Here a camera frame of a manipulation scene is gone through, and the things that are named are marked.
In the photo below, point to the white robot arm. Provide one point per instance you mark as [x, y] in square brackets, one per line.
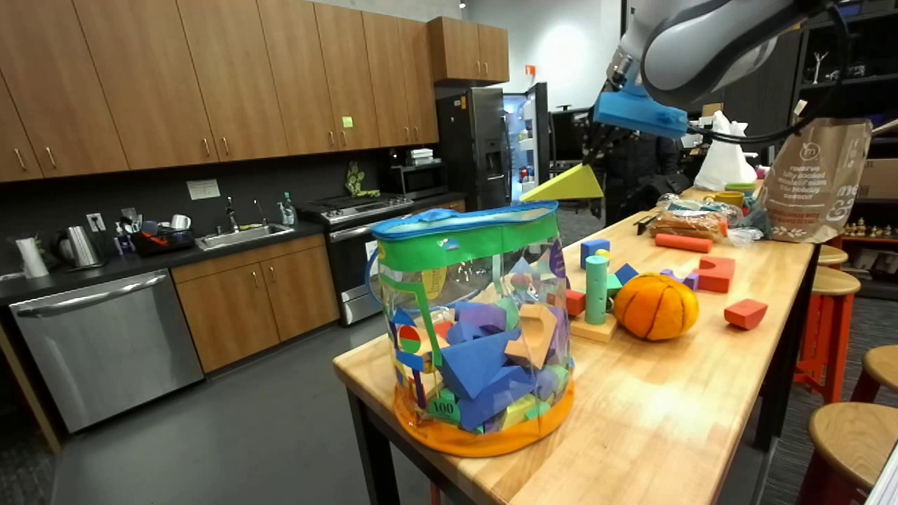
[684, 48]

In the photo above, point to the white plastic bag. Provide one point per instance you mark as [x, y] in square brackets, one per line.
[725, 160]

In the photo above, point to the yellow foam block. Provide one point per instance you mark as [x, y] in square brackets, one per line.
[572, 183]

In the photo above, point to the wooden stool near right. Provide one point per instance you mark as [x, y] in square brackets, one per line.
[850, 445]

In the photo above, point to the paper towel roll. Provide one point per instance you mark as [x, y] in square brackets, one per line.
[32, 257]

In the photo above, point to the blue camera mount on wrist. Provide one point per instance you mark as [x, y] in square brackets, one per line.
[631, 107]

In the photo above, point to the orange plush pumpkin ball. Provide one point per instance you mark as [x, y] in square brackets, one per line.
[655, 307]

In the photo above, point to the wooden stool orange legs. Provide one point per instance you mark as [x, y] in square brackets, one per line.
[826, 338]

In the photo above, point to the stainless steel dishwasher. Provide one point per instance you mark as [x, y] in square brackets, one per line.
[109, 347]

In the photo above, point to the bagged bread loaf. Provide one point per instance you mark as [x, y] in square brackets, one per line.
[693, 218]

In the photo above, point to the brown paper bag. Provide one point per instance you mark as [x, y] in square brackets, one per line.
[815, 181]

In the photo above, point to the wooden stool middle right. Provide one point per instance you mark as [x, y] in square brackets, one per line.
[878, 368]

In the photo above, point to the blue block yellow circle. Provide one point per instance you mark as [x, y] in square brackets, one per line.
[592, 249]

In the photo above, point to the small red foam block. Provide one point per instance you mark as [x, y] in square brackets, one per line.
[745, 316]

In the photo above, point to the red foam arch block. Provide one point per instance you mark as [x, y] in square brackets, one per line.
[712, 274]

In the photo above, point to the stainless steel oven range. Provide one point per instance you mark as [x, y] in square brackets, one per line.
[350, 244]

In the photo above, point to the clear toy bag green rim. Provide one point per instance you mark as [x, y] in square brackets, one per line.
[475, 307]

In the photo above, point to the blue foam block on table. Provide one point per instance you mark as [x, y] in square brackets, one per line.
[623, 274]

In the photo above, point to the kitchen sink with faucet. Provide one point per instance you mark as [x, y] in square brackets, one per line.
[240, 233]

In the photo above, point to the black refrigerator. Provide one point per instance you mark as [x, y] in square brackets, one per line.
[492, 142]

